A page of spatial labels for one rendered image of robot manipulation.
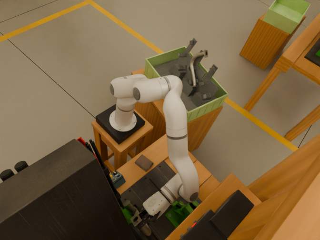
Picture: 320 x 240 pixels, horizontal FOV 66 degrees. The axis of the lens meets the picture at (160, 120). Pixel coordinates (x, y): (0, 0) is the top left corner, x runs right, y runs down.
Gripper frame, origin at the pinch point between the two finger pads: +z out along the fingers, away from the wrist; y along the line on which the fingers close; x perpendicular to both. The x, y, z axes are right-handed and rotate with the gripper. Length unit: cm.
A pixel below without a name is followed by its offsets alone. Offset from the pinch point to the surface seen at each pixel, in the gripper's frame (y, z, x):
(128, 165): -50, -13, 1
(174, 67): -96, -95, -16
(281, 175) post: 26, -57, 13
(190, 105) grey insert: -75, -82, 10
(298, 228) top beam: 67, -27, -27
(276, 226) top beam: 65, -24, -28
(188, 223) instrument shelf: 30.6, -14.1, -9.8
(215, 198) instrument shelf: 28.5, -27.1, -6.9
